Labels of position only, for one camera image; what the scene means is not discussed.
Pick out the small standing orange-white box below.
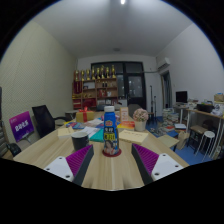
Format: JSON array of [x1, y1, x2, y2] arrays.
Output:
[[119, 106, 130, 123]]

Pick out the wide beige notebook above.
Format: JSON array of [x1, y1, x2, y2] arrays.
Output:
[[118, 129, 150, 145]]

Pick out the purple sign board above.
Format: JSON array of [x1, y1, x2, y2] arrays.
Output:
[[8, 110, 35, 143]]

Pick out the black computer monitor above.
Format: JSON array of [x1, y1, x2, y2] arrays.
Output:
[[175, 90, 189, 104]]

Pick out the black office chair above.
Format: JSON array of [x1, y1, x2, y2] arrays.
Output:
[[31, 104, 69, 138]]

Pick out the black mug white inside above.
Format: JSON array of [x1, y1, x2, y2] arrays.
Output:
[[70, 131, 90, 152]]

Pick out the dark glass door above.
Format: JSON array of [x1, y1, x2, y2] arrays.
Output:
[[90, 61, 148, 109]]

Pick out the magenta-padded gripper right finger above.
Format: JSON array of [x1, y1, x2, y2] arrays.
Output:
[[130, 143, 184, 186]]

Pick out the pile of books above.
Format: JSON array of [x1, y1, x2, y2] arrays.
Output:
[[161, 107, 183, 130]]

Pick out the white round stool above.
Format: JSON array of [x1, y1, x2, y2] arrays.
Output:
[[199, 130, 216, 158]]

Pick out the wooden shelf unit with trophies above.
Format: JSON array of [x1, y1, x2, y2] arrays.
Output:
[[72, 64, 118, 110]]

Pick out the small beige notebook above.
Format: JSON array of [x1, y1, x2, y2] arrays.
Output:
[[57, 125, 78, 139]]

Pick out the white wall air conditioner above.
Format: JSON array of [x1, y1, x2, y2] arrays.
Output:
[[156, 57, 171, 72]]

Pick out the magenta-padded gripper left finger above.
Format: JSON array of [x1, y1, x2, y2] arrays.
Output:
[[43, 144, 95, 187]]

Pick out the white paper sheet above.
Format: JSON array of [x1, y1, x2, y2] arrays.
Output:
[[79, 125, 101, 136]]

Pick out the yellow gift box red ribbon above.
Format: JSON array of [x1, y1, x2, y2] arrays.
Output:
[[75, 106, 96, 123]]

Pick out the pink flowers in white pot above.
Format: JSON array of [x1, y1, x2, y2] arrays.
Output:
[[132, 107, 150, 132]]

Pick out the orange book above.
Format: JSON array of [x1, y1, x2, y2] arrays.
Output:
[[117, 120, 136, 131]]

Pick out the blue drink bottle white cap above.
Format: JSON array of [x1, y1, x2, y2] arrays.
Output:
[[102, 105, 121, 157]]

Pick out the wooden side desk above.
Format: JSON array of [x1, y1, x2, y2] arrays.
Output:
[[174, 104, 224, 158]]

